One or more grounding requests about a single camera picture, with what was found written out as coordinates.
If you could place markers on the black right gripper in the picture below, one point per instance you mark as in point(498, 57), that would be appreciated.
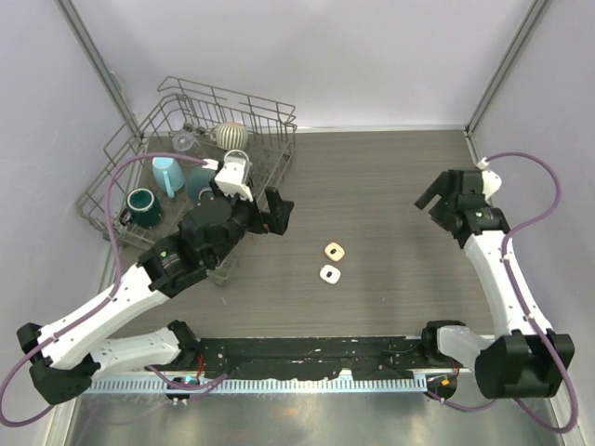
point(437, 188)

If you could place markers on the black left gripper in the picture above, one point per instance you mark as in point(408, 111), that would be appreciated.
point(276, 219)

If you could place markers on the beige earbud charging case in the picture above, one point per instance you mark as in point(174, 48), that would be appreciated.
point(334, 252)

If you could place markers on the white earbud charging case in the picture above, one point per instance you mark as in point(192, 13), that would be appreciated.
point(330, 274)

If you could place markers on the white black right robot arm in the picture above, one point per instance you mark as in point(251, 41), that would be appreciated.
point(518, 363)

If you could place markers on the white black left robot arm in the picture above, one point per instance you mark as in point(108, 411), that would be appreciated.
point(69, 354)

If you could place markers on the striped beige mug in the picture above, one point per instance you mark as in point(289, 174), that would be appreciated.
point(230, 136)

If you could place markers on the teal ceramic plate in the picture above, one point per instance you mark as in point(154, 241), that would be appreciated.
point(197, 183)

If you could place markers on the clear drinking glass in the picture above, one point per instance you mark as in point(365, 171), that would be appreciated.
point(187, 145)

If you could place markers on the light blue mug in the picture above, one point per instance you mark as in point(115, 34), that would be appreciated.
point(168, 175)

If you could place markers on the dark green mug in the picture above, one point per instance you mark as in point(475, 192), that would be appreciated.
point(142, 208)

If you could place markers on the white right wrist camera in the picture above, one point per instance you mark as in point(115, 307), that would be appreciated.
point(492, 182)

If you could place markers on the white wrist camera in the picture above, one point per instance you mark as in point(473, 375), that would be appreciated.
point(231, 175)
point(492, 182)

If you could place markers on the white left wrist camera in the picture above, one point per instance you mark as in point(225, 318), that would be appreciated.
point(231, 175)

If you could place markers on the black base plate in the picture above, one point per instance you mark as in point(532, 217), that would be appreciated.
point(313, 358)

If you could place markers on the white cable duct strip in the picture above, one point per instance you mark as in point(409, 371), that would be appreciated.
point(145, 384)

